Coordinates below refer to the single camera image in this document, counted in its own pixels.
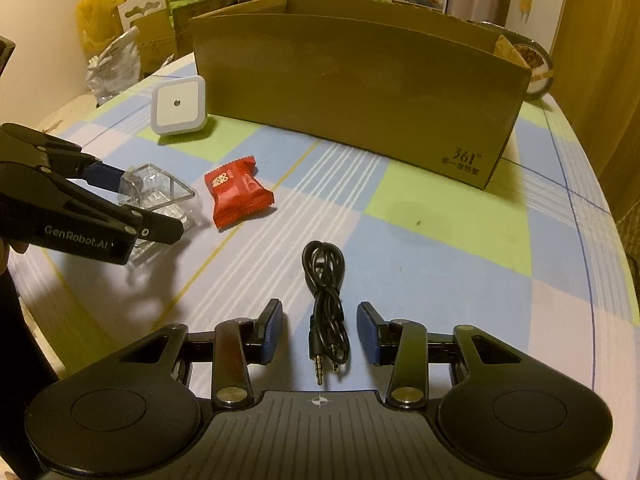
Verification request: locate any crumpled silver plastic bag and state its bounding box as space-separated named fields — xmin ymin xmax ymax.
xmin=85 ymin=27 xmax=143 ymax=106

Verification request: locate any white square night light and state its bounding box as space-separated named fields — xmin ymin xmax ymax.
xmin=150 ymin=75 xmax=208 ymax=137

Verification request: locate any checked cloth desktop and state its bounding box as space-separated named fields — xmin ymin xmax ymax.
xmin=10 ymin=52 xmax=640 ymax=396

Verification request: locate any clear plastic packaging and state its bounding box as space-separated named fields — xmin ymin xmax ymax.
xmin=117 ymin=162 xmax=197 ymax=263

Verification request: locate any yellow plastic bag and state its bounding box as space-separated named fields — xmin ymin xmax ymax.
xmin=75 ymin=0 xmax=136 ymax=53

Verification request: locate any person's left hand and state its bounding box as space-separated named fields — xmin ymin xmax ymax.
xmin=0 ymin=237 xmax=30 ymax=277

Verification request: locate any small cardboard carton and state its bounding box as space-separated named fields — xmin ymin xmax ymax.
xmin=135 ymin=12 xmax=177 ymax=73

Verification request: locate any dark round tin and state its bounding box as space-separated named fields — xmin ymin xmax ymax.
xmin=480 ymin=20 xmax=555 ymax=102

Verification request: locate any brown cardboard box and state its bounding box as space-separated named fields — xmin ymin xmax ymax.
xmin=190 ymin=0 xmax=533 ymax=192

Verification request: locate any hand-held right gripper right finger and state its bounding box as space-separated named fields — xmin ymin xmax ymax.
xmin=356 ymin=302 xmax=523 ymax=410

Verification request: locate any gold curtain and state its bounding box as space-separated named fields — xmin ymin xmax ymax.
xmin=550 ymin=0 xmax=640 ymax=221

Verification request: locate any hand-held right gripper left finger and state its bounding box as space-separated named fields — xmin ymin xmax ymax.
xmin=117 ymin=299 xmax=285 ymax=410

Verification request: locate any brown paper bag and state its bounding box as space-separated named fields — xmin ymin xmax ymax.
xmin=172 ymin=0 xmax=226 ymax=56

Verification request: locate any red candy packet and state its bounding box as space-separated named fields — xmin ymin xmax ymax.
xmin=204 ymin=156 xmax=277 ymax=231

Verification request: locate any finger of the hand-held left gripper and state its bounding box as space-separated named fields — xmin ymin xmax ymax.
xmin=116 ymin=202 xmax=186 ymax=246
xmin=0 ymin=122 xmax=124 ymax=194

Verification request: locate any black audio cable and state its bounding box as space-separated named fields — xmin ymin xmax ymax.
xmin=301 ymin=241 xmax=352 ymax=387

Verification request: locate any white carved chair back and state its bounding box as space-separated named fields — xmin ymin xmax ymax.
xmin=117 ymin=0 xmax=170 ymax=28

